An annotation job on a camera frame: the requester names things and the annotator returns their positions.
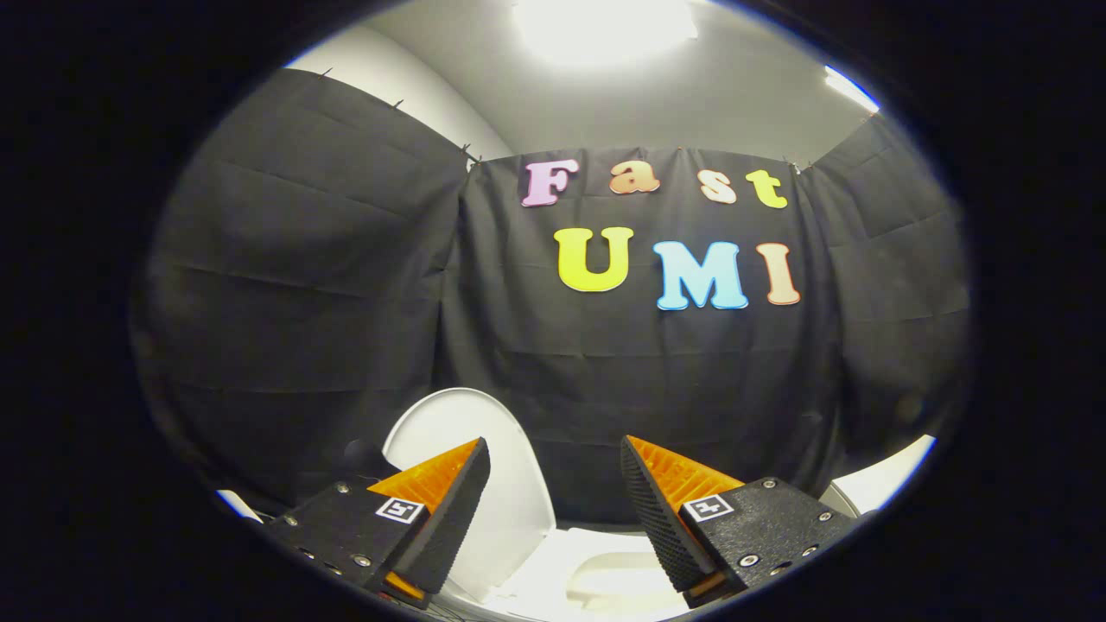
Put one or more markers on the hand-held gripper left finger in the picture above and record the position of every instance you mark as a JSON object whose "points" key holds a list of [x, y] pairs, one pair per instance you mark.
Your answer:
{"points": [[454, 527]]}

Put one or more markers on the black backdrop cloth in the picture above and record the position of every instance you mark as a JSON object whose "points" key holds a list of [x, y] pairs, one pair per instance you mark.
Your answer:
{"points": [[346, 302]]}

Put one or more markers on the small ceiling light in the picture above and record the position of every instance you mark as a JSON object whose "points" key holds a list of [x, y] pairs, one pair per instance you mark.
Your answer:
{"points": [[851, 88]]}

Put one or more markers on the large ceiling light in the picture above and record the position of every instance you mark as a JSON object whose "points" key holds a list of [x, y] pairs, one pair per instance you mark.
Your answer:
{"points": [[605, 26]]}

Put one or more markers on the white door panel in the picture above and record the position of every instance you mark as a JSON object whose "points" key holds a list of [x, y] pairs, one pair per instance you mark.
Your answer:
{"points": [[881, 484]]}

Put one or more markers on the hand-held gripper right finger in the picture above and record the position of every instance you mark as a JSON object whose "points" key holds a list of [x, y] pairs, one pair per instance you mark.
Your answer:
{"points": [[661, 527]]}

